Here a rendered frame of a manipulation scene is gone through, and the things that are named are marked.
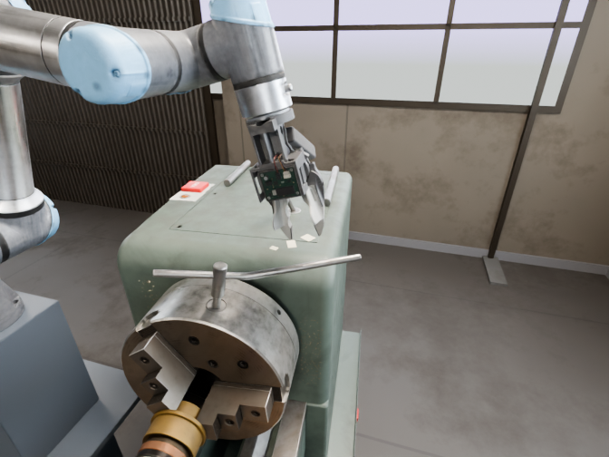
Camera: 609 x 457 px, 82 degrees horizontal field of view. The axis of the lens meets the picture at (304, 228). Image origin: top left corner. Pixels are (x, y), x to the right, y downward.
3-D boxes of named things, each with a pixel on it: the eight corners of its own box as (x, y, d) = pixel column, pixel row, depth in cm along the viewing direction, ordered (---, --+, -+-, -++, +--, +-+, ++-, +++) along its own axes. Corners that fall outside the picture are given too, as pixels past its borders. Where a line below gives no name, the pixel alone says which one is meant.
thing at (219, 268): (208, 322, 60) (213, 268, 54) (208, 313, 62) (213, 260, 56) (221, 322, 60) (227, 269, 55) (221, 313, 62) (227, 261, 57)
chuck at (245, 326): (150, 376, 80) (145, 267, 64) (283, 415, 78) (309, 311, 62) (125, 413, 72) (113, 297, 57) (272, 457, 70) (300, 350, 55)
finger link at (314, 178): (305, 213, 58) (282, 166, 55) (307, 209, 60) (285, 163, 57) (331, 203, 57) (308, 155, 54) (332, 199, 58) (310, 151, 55)
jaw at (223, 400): (220, 364, 64) (284, 370, 62) (226, 383, 66) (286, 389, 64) (193, 420, 55) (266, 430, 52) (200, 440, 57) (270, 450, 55)
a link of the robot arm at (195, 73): (109, 41, 45) (178, 15, 41) (163, 42, 54) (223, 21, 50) (135, 104, 48) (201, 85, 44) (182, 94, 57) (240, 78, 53)
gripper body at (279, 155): (258, 207, 53) (233, 127, 48) (274, 187, 60) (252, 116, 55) (307, 199, 51) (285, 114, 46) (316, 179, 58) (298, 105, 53)
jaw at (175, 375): (188, 364, 66) (145, 320, 62) (207, 357, 64) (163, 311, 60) (156, 419, 56) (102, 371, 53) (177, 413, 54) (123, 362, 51)
